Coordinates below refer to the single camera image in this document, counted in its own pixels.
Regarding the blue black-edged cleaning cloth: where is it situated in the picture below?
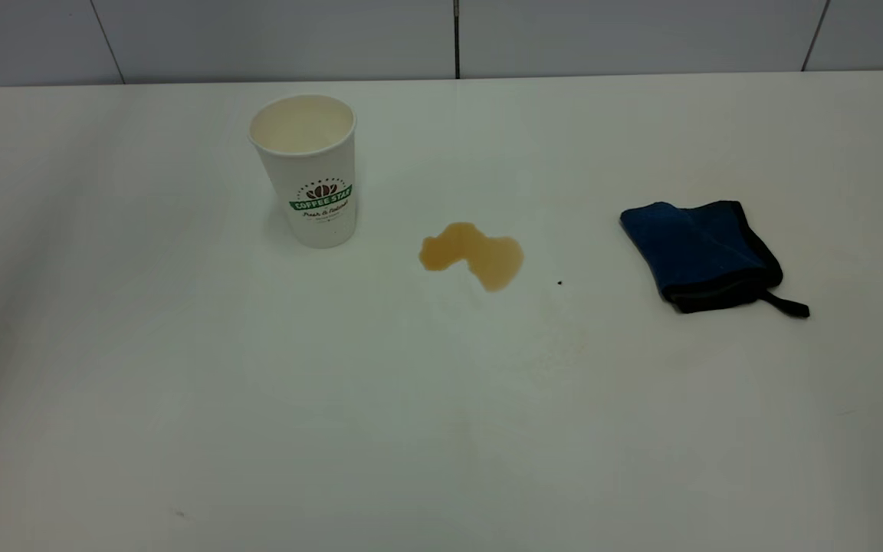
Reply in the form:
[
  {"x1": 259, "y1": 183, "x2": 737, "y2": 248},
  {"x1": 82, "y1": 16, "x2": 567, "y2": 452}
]
[{"x1": 619, "y1": 201, "x2": 811, "y2": 319}]

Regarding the white paper coffee cup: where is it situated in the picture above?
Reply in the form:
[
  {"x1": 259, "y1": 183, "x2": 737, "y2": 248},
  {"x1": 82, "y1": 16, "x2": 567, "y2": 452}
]
[{"x1": 248, "y1": 94, "x2": 359, "y2": 249}]

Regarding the brown coffee spill puddle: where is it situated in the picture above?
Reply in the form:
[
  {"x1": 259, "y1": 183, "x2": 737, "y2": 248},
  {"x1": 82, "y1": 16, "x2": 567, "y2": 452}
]
[{"x1": 419, "y1": 222, "x2": 525, "y2": 293}]

